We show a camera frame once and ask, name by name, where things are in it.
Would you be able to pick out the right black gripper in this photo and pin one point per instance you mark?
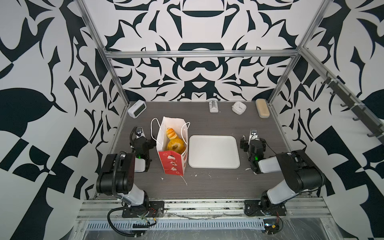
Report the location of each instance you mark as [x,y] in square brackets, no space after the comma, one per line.
[253,143]

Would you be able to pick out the small circuit board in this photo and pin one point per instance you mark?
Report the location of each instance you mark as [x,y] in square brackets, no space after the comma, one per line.
[273,227]

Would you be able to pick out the white digital clock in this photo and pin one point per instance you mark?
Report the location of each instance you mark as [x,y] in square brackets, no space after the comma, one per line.
[137,109]

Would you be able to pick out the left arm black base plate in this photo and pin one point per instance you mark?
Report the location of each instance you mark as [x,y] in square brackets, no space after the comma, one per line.
[151,209]

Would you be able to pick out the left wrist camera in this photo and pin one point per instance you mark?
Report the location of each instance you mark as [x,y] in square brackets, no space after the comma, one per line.
[139,132]

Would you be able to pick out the grey wall hook rail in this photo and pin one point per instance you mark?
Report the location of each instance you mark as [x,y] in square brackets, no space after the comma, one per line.
[351,102]

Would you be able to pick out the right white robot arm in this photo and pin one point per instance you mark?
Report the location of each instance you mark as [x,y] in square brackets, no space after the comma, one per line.
[299,171]

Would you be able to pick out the small white alarm clock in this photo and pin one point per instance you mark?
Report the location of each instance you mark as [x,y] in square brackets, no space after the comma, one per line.
[239,108]

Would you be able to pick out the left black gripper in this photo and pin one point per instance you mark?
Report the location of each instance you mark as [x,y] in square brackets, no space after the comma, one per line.
[137,141]

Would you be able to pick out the red white paper bag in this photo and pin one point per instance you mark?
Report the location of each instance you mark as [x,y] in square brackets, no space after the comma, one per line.
[172,162]

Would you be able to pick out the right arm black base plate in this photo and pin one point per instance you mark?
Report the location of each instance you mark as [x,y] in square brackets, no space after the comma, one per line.
[263,207]

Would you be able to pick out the yellow fake bagel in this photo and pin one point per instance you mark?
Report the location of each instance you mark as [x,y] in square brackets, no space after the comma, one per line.
[176,145]

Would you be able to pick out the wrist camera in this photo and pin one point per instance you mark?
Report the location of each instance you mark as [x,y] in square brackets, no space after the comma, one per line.
[139,132]
[253,135]

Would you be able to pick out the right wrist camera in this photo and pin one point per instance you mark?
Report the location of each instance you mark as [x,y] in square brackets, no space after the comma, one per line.
[253,135]

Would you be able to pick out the beige glasses case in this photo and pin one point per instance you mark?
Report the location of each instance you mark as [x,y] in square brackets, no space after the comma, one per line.
[262,108]

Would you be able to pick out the long braided fake bread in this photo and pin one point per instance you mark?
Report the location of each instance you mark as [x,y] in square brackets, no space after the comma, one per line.
[171,134]

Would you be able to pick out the white plastic tray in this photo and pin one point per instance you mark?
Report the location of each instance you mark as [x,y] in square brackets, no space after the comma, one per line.
[213,152]

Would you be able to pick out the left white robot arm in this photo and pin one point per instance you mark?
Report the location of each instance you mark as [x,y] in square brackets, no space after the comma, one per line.
[118,172]

